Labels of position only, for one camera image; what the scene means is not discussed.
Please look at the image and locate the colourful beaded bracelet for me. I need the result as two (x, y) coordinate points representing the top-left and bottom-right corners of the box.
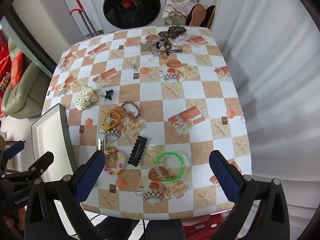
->
(104, 148), (125, 176)

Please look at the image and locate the brown braided hair tie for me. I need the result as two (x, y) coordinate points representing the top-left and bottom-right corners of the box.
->
(121, 101), (140, 119)

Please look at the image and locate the red bag with white tags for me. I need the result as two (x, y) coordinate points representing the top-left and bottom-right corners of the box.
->
(182, 212), (230, 240)

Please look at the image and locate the yellow hair tie with bead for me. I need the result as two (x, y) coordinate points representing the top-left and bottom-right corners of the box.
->
(103, 110), (122, 132)

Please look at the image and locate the cream polka-dot hair bow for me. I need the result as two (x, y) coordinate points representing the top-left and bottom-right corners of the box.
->
(75, 86), (99, 112)

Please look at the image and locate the checkered printed tablecloth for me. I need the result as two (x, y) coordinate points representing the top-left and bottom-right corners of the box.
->
(41, 26), (252, 222)

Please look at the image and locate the black scalloped snap hair clip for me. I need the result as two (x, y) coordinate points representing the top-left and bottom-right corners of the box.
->
(128, 135), (148, 167)

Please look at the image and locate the red patterned cushion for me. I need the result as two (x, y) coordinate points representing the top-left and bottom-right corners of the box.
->
(10, 51), (25, 89)

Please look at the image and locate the leopard print scrunchie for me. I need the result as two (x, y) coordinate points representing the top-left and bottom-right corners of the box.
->
(158, 26), (187, 40)

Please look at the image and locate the white curtain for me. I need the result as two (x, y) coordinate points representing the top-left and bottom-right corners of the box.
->
(200, 0), (320, 205)

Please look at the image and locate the red printed bag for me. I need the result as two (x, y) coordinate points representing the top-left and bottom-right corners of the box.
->
(0, 29), (12, 100)

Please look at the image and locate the pink and cream garment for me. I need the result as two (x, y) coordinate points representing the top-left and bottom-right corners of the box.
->
(162, 0), (197, 19)

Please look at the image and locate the pale green leather sofa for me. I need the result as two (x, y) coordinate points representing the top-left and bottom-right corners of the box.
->
(1, 40), (52, 119)

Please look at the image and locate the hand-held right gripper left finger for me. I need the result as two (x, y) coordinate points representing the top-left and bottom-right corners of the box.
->
(24, 150), (118, 240)

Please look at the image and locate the dark scrunchie with beads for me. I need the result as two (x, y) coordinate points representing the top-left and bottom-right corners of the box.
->
(155, 38), (173, 53)

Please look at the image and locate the clear bead chain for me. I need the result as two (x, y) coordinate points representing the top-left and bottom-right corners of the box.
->
(131, 55), (154, 72)

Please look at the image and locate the grey pole with red hook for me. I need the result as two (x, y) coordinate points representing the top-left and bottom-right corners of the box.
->
(69, 8), (92, 37)

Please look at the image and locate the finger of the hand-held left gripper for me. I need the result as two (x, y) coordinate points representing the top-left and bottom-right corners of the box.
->
(0, 151), (55, 180)
(0, 141), (26, 173)

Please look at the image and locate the small black claw clip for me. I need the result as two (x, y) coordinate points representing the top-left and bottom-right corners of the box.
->
(101, 89), (115, 102)

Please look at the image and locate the grey star-shaped hair clip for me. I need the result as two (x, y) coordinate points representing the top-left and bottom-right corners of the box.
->
(139, 41), (157, 54)

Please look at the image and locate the white tray with grey rim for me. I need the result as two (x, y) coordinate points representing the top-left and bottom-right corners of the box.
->
(31, 103), (78, 182)

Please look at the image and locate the brown slipper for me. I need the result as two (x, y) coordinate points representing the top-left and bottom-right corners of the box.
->
(204, 5), (216, 28)
(189, 4), (207, 27)

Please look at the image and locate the green plastic bangle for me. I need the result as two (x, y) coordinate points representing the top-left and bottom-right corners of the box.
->
(154, 151), (185, 182)

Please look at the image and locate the grey pole with red handle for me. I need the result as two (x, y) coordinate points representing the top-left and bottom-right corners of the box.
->
(76, 0), (98, 37)

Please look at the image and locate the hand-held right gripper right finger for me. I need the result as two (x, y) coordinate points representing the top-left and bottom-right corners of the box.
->
(209, 150), (290, 240)

